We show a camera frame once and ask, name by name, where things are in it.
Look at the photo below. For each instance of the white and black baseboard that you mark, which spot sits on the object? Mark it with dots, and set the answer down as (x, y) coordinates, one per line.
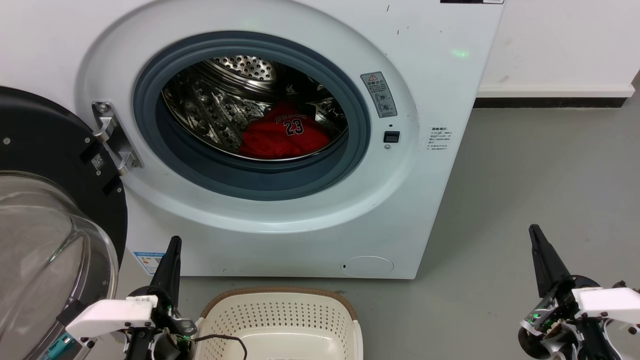
(550, 95)

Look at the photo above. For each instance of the stainless steel washing machine drum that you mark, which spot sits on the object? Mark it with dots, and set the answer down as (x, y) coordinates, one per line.
(210, 105)

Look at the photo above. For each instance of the silver metal door hinge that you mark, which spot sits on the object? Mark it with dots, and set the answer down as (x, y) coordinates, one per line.
(114, 135)

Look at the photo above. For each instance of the small QR code sticker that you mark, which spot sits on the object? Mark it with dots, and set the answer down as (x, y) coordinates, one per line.
(97, 161)

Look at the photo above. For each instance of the black door latch socket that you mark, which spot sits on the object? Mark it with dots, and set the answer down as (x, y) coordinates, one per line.
(391, 137)

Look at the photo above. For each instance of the white front-load washing machine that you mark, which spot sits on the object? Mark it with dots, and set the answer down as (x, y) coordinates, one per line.
(425, 200)

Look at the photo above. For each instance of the black washer door with glass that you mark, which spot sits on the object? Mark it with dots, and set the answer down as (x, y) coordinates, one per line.
(45, 145)

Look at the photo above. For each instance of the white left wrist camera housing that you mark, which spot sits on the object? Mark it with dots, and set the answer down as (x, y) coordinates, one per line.
(107, 317)

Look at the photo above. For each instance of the round white filter cover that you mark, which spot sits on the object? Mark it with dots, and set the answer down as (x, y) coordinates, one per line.
(367, 266)

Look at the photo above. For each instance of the white text instruction sticker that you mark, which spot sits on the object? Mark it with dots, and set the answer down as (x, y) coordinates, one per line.
(439, 138)

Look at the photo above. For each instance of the red basketball jersey 23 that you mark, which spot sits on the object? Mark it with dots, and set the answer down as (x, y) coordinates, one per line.
(280, 140)

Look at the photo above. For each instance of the grey warning sticker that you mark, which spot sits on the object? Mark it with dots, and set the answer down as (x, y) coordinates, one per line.
(379, 94)

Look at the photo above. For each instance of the blue energy label sticker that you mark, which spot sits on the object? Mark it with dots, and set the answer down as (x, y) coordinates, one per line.
(148, 262)

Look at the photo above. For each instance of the cream perforated laundry basket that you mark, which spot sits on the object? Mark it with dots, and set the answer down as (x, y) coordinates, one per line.
(280, 315)

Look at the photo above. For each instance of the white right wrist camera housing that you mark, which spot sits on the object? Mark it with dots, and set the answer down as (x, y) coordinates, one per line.
(610, 302)

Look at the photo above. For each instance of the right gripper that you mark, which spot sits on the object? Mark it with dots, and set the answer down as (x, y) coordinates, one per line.
(555, 330)

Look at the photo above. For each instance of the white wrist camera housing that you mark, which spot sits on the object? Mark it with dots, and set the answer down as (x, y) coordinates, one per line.
(107, 317)
(610, 302)

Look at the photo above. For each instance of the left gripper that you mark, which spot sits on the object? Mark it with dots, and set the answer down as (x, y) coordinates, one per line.
(160, 345)

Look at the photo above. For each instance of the grey rubber door gasket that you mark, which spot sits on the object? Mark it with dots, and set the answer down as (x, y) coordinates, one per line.
(260, 182)

